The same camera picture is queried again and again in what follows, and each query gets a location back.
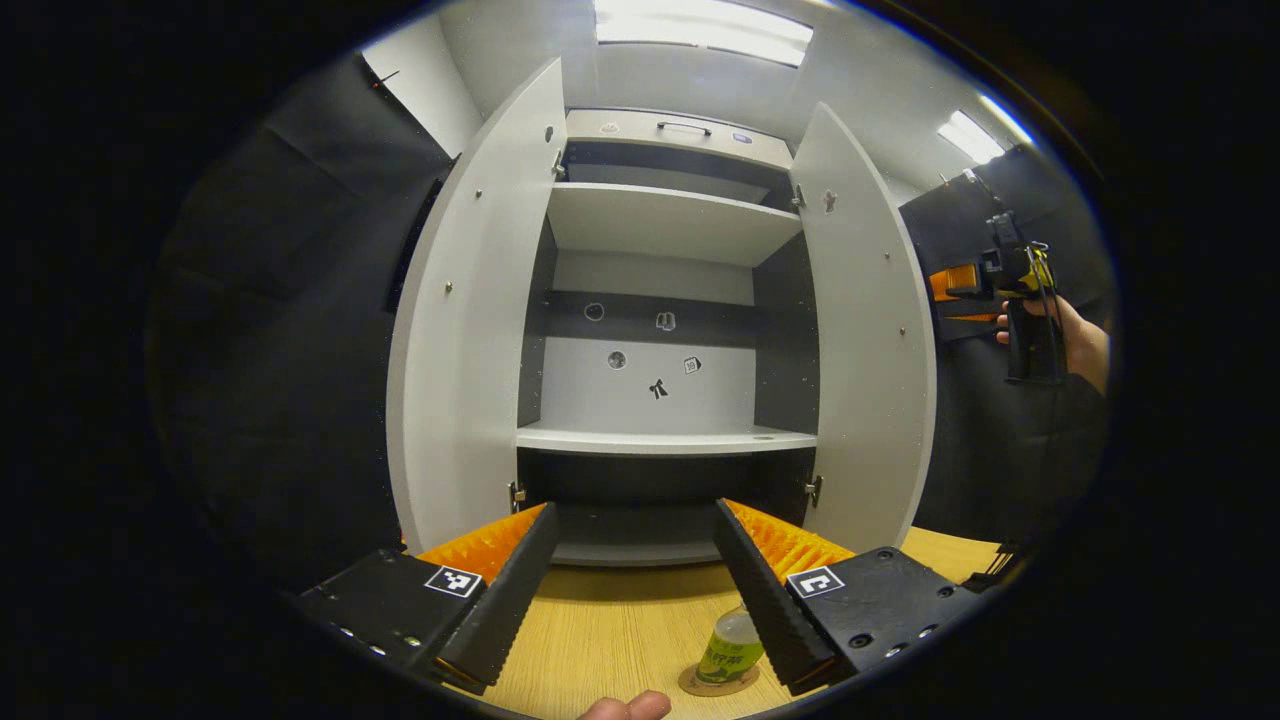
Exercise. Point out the black backdrop cloth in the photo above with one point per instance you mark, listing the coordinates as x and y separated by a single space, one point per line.
980 450
290 350

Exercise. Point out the grey cabinet shelf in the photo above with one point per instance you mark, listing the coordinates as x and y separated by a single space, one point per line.
670 220
640 440

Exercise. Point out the green label plastic bottle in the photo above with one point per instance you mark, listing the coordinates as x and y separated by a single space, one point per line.
730 650

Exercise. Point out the grey cabinet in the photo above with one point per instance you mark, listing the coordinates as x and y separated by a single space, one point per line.
600 400

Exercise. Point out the grey cabinet door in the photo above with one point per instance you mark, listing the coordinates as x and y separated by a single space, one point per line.
480 300
860 350

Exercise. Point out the large ceiling light panel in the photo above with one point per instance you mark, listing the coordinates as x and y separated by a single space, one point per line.
705 30

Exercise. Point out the small ceiling light panel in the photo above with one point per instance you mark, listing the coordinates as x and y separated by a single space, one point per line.
975 135

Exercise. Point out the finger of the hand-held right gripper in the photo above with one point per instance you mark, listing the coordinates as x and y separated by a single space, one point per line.
955 282
965 330

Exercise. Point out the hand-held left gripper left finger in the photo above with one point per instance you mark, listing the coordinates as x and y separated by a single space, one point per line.
510 600

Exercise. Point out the grey cabinet drawer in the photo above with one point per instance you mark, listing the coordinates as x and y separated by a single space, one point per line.
630 150

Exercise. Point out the round wooden coaster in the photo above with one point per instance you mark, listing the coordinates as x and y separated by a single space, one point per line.
690 685

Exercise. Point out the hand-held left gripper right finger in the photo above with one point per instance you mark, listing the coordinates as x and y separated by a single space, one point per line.
765 600

